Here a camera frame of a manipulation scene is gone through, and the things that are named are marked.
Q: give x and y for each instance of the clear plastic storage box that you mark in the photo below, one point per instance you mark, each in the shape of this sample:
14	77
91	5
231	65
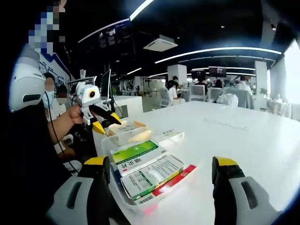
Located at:
178	145

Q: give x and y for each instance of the person's black shirt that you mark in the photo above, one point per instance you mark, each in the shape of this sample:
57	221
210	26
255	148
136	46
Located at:
28	152

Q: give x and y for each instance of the computer monitor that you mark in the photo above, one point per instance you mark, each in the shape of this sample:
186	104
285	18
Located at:
105	84

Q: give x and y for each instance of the black wall display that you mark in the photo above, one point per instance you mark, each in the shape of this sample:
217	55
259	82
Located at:
110	37

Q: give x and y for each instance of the person's left hand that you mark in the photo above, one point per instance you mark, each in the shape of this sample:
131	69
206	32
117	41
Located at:
75	114

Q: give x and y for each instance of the clear lid with yellow clips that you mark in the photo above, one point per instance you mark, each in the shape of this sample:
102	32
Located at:
125	133

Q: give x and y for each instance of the blue white wall poster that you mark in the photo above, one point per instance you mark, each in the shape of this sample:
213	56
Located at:
50	66

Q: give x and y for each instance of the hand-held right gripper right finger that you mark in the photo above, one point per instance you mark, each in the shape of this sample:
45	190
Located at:
225	194

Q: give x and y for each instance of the chair with grey jacket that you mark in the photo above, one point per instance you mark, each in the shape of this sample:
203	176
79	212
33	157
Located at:
246	98

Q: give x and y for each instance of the white medicine box green edge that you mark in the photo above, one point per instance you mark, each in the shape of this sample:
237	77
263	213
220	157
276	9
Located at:
150	175

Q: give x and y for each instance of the hanging screen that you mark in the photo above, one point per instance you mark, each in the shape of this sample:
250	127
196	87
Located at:
217	72

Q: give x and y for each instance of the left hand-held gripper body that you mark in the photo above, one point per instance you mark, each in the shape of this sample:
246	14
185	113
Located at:
87	96

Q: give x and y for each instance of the white office chair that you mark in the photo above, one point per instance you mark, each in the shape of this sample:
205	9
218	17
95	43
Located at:
166	97
198	92

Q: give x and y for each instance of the potted plant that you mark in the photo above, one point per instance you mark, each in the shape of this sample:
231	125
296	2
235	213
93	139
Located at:
263	91

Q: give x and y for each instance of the white plastic bag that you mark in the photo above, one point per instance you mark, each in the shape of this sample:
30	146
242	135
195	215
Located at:
227	99

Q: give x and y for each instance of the white cabinet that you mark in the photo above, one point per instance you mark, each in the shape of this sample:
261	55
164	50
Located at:
131	105

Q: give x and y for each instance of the curved ceiling light strip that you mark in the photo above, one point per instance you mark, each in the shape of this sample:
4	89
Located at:
211	50

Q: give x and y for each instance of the large bright window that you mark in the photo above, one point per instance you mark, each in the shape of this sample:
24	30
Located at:
293	77

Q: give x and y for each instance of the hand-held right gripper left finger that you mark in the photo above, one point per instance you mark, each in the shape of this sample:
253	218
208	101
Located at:
98	194

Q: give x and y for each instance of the white worn chest device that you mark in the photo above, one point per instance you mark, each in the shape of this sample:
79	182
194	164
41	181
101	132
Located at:
25	82

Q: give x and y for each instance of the ceiling air conditioner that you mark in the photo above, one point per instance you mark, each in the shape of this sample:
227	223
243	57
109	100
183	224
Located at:
160	43

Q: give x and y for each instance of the straight ceiling light strip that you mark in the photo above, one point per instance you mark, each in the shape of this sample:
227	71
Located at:
140	10

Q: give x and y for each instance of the red medicine box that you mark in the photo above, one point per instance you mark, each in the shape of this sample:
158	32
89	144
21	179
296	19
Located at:
174	181

